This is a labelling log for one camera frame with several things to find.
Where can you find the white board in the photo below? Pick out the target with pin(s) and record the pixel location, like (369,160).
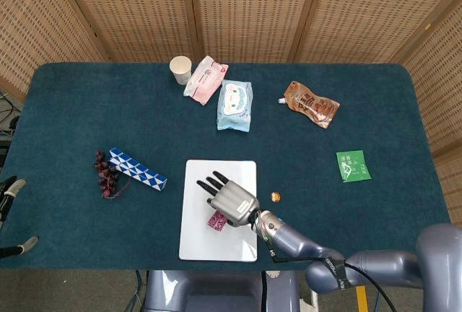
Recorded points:
(202,243)

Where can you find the dark red grape bunch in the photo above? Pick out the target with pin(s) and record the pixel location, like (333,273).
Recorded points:
(106,176)

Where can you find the small orange disc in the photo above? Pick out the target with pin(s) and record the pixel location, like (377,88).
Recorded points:
(275,196)

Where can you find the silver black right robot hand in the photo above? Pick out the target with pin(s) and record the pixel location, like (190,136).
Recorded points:
(234,202)

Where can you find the blue white snake cube toy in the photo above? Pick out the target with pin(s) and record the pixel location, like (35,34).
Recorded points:
(139,171)

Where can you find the magenta patterned packet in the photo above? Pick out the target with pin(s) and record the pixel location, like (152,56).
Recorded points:
(216,221)

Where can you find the teal tablecloth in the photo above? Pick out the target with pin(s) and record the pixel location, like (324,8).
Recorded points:
(90,117)

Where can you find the pink wet wipes pack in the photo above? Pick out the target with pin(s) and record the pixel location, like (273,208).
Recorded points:
(204,81)

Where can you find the light blue wet wipes pack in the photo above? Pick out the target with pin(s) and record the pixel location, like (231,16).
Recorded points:
(234,109)

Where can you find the black grey left robot hand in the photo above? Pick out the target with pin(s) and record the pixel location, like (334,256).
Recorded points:
(12,189)

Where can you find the woven bamboo folding screen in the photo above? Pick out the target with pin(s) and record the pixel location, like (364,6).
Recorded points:
(252,8)

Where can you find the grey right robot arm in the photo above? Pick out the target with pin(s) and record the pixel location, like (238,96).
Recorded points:
(303,245)

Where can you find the grey robot torso base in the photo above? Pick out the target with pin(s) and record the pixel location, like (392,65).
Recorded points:
(216,290)

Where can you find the brown spout pouch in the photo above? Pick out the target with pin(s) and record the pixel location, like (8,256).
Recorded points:
(314,106)

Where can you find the green tea packet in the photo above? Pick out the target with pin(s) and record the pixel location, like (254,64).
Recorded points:
(353,167)

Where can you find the white paper cup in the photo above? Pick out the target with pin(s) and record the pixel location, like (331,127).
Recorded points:
(180,70)

